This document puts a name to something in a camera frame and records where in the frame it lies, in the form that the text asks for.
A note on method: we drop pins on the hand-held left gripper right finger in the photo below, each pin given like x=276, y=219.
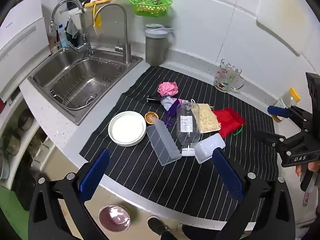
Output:
x=228, y=176

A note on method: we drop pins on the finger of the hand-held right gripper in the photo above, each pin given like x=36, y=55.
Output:
x=271, y=137
x=278, y=111

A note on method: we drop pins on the chrome spring faucet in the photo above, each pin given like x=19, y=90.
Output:
x=85, y=38

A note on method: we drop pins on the beige loofah sponge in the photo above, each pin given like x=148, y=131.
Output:
x=208, y=120

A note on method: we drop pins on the chrome gooseneck faucet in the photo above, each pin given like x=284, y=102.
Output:
x=126, y=51

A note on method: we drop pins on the small wooden bowl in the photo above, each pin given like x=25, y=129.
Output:
x=151, y=118

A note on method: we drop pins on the black striped table mat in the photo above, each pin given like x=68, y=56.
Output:
x=140, y=175

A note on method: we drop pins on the metal pot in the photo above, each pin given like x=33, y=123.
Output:
x=25, y=120
x=13, y=143

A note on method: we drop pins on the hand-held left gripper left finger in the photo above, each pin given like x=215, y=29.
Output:
x=93, y=176

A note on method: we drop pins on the stainless steel sink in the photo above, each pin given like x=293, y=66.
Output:
x=75, y=82

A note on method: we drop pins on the grey crumpled cloth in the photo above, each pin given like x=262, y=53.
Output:
x=167, y=102

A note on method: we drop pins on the white round plate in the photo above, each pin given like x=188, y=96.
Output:
x=127, y=128

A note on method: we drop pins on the blue and white bottle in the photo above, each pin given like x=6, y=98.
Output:
x=61, y=36

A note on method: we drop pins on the person's right hand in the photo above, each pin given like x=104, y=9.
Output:
x=315, y=166

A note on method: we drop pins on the red fabric pouch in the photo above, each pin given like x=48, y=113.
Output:
x=230, y=122

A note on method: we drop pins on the clear plastic box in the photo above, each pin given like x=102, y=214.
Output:
x=162, y=145

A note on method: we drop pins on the green plastic basket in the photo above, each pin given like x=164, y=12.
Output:
x=150, y=8

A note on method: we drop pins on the yellow lidded jar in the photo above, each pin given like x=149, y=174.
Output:
x=287, y=100

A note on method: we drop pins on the pink crumpled cloth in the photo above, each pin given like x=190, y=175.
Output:
x=168, y=88

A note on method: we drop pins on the clear plastic bottle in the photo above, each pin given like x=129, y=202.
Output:
x=187, y=127

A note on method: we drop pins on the yellow hanging cloth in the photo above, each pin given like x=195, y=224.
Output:
x=97, y=21

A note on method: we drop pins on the green twist tie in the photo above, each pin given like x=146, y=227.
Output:
x=238, y=131

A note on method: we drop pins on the grey hanging cloth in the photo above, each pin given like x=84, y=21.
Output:
x=72, y=30

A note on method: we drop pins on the person's black shoe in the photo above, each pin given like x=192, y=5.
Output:
x=157, y=225

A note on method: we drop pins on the printed glass mug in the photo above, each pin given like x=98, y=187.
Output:
x=225, y=76

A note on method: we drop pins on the white plastic container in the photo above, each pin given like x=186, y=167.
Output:
x=208, y=147

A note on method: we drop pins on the pink bowl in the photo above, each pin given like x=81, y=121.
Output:
x=114, y=218

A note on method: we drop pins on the grey lidded pitcher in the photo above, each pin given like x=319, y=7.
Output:
x=156, y=47

